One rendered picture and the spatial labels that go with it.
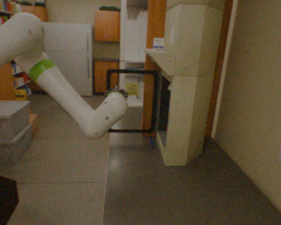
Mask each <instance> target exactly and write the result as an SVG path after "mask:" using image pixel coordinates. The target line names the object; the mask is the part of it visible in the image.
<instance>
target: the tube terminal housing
mask: <svg viewBox="0 0 281 225"><path fill-rule="evenodd" d="M222 17H223V11H222V10H219V9H216V8H214V7H210V6H206V5H192V4H186V3H181V4H179V5H178V6H175V7H174V8H172V9H170V10H168V11H166V13H165V30H164V38H165V46H164V50H165V51H169V52H173V53H175V69H174V73H173V76H168V75H167V74H166V73H164V72H163V71H161V72H162V74H161V78H162V76H164V77H165V78H166V79H167V80H168V81H169V82H171V97H170V103H169V112H170V115H169V125H168V127H167V140H166V146H165V149H164V146H163V144H162V142H161V138H160V137H159V134H158V127H157V135H156V140H157V144H158V147H159V150H160V152H161V156H162V158H163V161H164V164H165V166H186V165H187V164H188V163H189V162H190V161H192V160H193V159H194V158H196V157H197V156H198V155H200V153H202V150H203V142H204V135H205V130H206V124H207V115H208V112H209V103H210V97H211V89H212V86H213V77H214V70H215V62H216V58H217V50H218V43H219V35H220V32H221V23H222ZM173 26H175V30H174V36H173V44H171V29H172V27H173Z"/></svg>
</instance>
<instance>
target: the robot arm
mask: <svg viewBox="0 0 281 225"><path fill-rule="evenodd" d="M44 37H45V28H44V26H43V23H42V22H41V21H40V20H39V19H38V18H37V17H36V16H35V15H33V14H30V13H25V12H22V13H17V14H15V15H13V17H11V19H9V20H8V21H6V22H5V23H4V24H3V25H2V26H1V27H0V67H2V66H3V65H5V64H6V63H8V62H9V61H11V60H12V59H14V60H15V63H16V64H17V65H18V66H19V67H20V68H21V69H22V70H23V71H24V72H25V73H26V74H27V75H28V76H29V77H30V78H31V79H32V80H33V81H34V82H35V83H36V84H37V85H38V86H39V87H40V88H42V89H43V90H44V91H46V92H47V93H48V94H49V95H50V96H51V97H52V98H53V99H54V100H55V101H56V102H57V103H58V104H59V105H60V106H61V107H62V108H63V109H64V110H65V111H66V112H67V113H68V114H69V116H70V117H71V118H72V119H73V120H74V121H75V123H76V124H77V125H78V126H79V128H80V129H81V131H82V132H83V134H85V136H86V137H87V138H89V139H99V138H102V137H103V136H104V134H105V133H106V132H108V130H109V129H110V128H111V127H112V126H113V125H114V124H116V123H117V122H118V121H119V120H120V119H121V118H123V117H124V116H125V115H126V113H127V111H128V103H127V101H126V97H128V92H126V91H125V90H124V89H123V88H122V89H120V88H118V86H116V87H113V89H111V88H110V89H109V90H108V91H106V92H104V97H106V99H105V100H104V101H103V102H102V104H101V105H100V106H99V107H98V108H97V109H96V110H93V109H92V108H91V107H90V105H89V104H88V103H87V102H86V101H85V100H84V99H83V98H82V97H81V96H80V95H79V94H78V93H77V92H76V91H75V90H74V88H73V87H72V86H71V84H70V83H69V82H68V81H67V80H66V78H65V77H64V75H63V74H62V73H61V72H60V70H59V69H58V67H57V66H56V65H54V63H53V62H52V61H51V60H50V59H49V57H48V56H47V55H46V54H45V52H43V40H44Z"/></svg>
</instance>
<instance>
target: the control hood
mask: <svg viewBox="0 0 281 225"><path fill-rule="evenodd" d="M143 51H144V52H145V54H146V55H148V56H150V57H151V58H152V59H153V60H154V61H155V63H157V65H158V66H159V67H160V68H161V70H162V71H163V72H164V73H166V74H167V75H168V76H173V73H174V69H175V53H173V52H169V51H165V50H164V52H158V51H153V49H145V48H144V49H143Z"/></svg>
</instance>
